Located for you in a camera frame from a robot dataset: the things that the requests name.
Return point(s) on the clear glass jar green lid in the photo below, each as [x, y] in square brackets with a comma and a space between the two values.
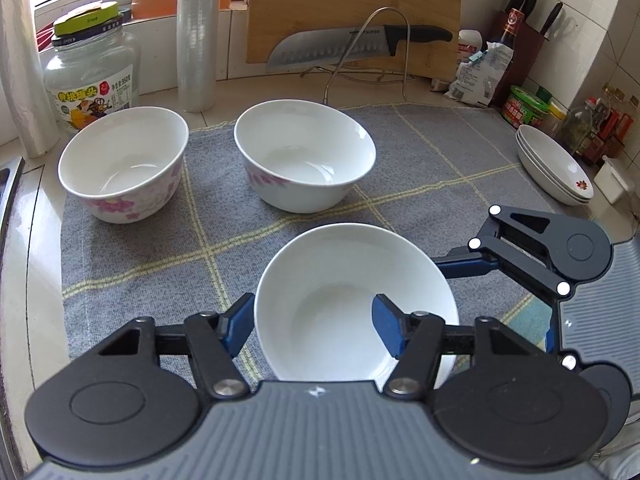
[95, 67]

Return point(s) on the yellow lidded seasoning jar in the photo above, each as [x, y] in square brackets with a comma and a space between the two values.
[553, 121]

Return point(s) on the dark soy sauce bottle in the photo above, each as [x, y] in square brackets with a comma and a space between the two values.
[509, 30]

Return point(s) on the white plastic box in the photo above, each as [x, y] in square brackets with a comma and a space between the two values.
[613, 180]

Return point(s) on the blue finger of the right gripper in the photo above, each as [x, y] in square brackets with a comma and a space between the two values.
[461, 262]

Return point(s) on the white bowl purple flowers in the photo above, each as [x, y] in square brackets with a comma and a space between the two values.
[300, 156]

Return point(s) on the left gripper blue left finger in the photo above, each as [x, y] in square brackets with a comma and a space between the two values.
[236, 324]

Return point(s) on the green lidded sauce jar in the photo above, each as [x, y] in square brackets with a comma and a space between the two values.
[523, 108]

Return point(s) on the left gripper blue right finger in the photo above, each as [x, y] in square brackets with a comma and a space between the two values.
[393, 326]

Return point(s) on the knife block with knives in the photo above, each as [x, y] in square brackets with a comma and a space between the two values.
[527, 45]

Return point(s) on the metal wire board rack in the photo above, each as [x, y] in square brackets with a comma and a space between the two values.
[338, 45]

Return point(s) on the white plastic food bag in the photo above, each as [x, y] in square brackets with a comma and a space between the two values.
[477, 78]

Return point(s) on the white plate underneath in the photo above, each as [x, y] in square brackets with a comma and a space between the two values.
[545, 182]

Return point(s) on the small white bag with clip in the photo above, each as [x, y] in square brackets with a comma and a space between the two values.
[470, 46]

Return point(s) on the white plate with fruit print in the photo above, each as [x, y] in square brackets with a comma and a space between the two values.
[556, 160]

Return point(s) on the white bowl pink flowers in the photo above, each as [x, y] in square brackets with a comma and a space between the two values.
[126, 166]

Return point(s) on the grey checked cloth mat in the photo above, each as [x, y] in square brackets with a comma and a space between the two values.
[439, 169]

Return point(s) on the black handled kitchen knife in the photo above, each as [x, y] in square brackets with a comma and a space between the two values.
[283, 56]

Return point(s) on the plain white bowl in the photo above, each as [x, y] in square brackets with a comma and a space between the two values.
[313, 305]

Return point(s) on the white plate with fruit motif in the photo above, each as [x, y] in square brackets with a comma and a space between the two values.
[518, 137]

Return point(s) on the bamboo cutting board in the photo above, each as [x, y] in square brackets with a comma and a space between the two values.
[352, 10]

